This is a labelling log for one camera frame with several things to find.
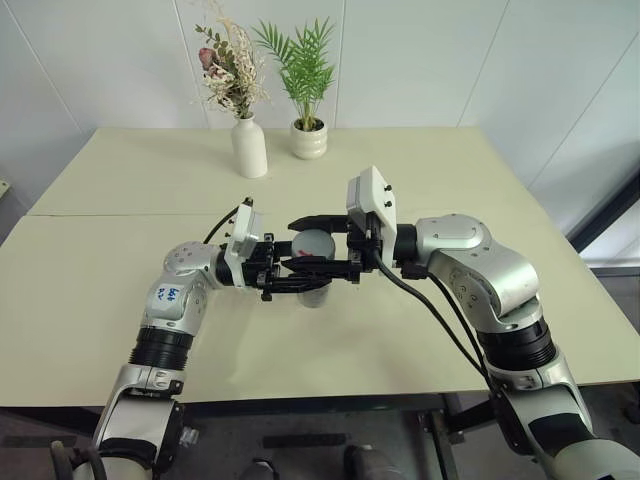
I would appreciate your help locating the small beige box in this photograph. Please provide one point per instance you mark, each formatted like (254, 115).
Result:
(4, 187)

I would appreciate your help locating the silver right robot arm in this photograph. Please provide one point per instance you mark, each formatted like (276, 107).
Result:
(500, 280)

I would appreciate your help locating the white ribbed plant pot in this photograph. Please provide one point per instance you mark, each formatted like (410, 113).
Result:
(309, 142)

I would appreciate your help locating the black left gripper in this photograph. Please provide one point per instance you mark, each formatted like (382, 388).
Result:
(260, 262)

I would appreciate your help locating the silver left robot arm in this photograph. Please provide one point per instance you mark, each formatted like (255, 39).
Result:
(175, 305)

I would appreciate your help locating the dark rounded shape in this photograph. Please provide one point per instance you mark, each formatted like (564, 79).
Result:
(370, 462)
(260, 470)

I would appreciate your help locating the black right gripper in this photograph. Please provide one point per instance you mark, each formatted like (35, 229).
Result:
(365, 240)

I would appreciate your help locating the clear plastic jar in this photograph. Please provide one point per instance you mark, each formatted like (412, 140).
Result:
(313, 300)

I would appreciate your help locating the white ceramic bottle vase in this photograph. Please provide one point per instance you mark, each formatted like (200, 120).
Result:
(249, 150)

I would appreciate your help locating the grey cup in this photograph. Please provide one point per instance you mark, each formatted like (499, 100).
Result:
(315, 242)

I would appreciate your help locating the black metal table frame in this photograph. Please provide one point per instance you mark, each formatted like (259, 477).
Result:
(300, 403)

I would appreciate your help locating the green artificial fern plant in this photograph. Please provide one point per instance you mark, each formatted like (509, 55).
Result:
(305, 65)

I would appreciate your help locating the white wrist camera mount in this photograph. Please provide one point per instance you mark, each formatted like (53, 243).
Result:
(375, 192)
(245, 235)

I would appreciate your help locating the dried flower bouquet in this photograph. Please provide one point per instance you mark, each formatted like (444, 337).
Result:
(232, 70)

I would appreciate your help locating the dark metal door frame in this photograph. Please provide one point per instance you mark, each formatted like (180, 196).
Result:
(600, 220)

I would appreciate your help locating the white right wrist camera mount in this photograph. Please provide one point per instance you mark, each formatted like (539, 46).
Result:
(375, 192)

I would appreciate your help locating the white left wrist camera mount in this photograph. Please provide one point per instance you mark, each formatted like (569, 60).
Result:
(245, 235)

